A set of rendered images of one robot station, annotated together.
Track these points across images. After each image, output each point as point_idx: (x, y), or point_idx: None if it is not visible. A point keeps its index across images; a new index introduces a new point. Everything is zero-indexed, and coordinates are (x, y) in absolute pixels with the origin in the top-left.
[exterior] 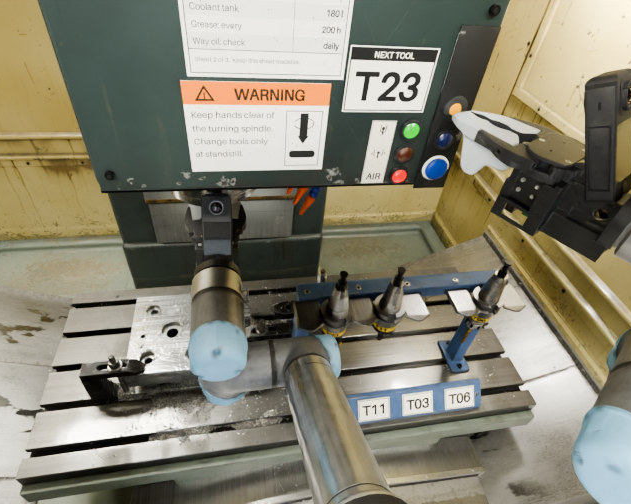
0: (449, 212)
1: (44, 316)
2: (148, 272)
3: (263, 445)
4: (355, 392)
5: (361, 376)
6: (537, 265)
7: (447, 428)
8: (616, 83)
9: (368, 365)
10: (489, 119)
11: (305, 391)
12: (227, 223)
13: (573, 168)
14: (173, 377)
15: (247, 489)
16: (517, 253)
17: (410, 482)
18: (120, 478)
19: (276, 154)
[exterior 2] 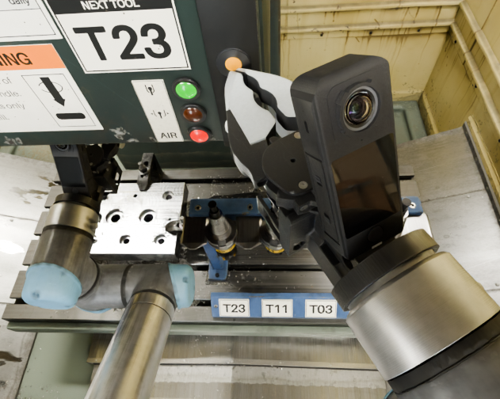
0: (436, 93)
1: (51, 182)
2: (127, 150)
3: (178, 321)
4: (268, 287)
5: (277, 272)
6: None
7: (351, 332)
8: (314, 98)
9: (288, 263)
10: (259, 87)
11: (116, 337)
12: (76, 158)
13: (307, 196)
14: (111, 257)
15: (173, 347)
16: (492, 153)
17: (314, 366)
18: (71, 328)
19: (43, 117)
